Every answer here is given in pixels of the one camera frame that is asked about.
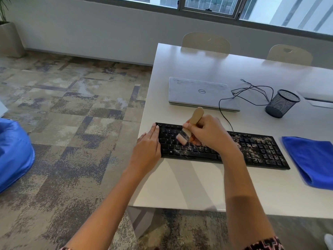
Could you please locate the person's left hand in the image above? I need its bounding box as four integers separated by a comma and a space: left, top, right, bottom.
130, 124, 162, 175

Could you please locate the person's right hand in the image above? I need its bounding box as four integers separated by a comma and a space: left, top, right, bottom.
183, 115, 241, 157

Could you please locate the wooden handled brush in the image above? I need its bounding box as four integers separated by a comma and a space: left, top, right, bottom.
176, 107, 206, 147

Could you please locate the black computer keyboard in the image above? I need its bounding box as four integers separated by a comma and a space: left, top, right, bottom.
155, 122, 291, 170

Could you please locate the person's left forearm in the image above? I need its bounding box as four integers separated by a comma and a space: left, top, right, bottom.
64, 166, 157, 250

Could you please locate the person's right forearm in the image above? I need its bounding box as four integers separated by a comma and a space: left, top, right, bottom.
221, 149, 281, 245

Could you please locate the silver closed laptop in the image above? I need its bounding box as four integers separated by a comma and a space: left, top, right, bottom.
168, 77, 240, 112

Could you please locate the beige chair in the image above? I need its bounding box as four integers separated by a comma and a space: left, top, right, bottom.
181, 32, 232, 55
266, 44, 313, 67

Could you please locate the black mesh pen cup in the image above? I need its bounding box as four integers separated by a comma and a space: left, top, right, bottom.
265, 89, 301, 119

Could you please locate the white table leg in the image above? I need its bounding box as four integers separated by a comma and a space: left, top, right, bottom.
126, 206, 157, 239

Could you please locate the blue cloth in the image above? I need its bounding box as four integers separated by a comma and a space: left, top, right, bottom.
281, 136, 333, 191

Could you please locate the patterned shirt sleeve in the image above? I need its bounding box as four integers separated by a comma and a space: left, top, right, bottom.
244, 236, 285, 250

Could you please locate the blue beanbag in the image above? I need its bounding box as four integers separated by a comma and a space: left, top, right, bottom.
0, 117, 35, 194

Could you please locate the white sheet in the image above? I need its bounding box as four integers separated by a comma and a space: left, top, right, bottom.
0, 100, 9, 119

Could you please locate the beige planter pot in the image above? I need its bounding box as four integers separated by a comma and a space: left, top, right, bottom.
0, 21, 25, 59

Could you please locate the green plant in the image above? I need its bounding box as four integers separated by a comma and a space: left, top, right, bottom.
0, 0, 12, 24

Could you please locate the black cable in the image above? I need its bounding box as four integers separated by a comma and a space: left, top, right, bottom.
219, 79, 274, 132

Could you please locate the window with grey frame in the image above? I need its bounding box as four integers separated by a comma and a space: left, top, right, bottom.
106, 0, 333, 37

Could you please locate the grey table cable hatch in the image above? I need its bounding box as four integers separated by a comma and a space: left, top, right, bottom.
296, 90, 333, 109

